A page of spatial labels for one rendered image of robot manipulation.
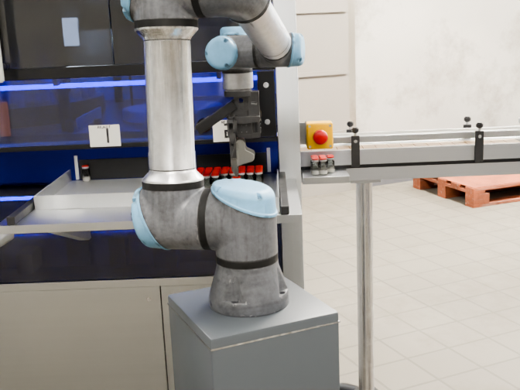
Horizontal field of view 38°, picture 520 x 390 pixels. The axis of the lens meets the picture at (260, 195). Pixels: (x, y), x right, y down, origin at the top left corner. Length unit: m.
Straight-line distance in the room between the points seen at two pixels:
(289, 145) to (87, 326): 0.79
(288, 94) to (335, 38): 3.62
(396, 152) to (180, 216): 0.99
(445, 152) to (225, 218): 1.04
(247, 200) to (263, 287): 0.16
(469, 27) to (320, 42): 1.39
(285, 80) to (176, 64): 0.72
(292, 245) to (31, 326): 0.80
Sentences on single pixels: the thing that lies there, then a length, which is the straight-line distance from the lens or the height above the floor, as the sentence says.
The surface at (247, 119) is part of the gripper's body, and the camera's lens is 1.84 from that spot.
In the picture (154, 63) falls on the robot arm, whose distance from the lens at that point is 1.37.
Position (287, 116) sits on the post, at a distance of 2.06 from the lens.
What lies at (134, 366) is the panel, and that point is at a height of 0.33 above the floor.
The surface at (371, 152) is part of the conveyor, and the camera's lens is 2.20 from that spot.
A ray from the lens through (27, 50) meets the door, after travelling 2.15.
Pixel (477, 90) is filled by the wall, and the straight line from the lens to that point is 6.50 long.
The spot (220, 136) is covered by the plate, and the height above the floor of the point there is 1.00.
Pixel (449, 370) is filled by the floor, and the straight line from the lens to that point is 2.98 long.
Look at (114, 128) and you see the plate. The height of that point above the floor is 1.04.
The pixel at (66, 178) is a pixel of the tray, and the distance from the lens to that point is 2.19.
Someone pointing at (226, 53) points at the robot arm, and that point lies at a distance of 1.71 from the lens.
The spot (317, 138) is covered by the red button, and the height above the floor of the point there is 0.99.
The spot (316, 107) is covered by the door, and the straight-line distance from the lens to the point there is 5.61.
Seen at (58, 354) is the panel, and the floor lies 0.38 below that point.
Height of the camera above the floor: 1.31
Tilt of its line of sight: 13 degrees down
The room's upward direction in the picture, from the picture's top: 3 degrees counter-clockwise
